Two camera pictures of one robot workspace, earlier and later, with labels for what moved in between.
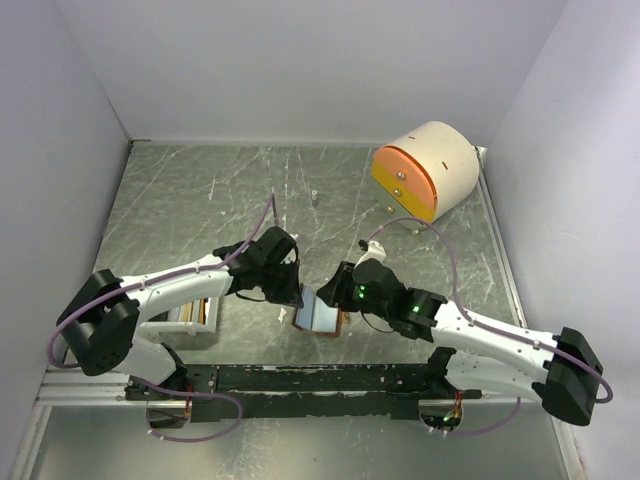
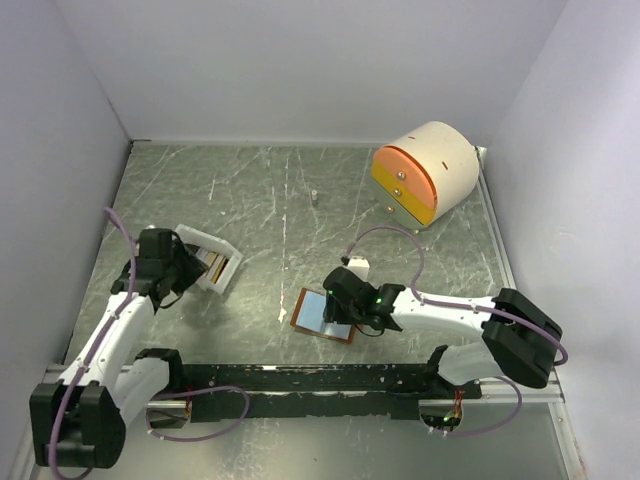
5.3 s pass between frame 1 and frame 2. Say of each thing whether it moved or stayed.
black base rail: stayed
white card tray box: moved
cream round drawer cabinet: stayed
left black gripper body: moved
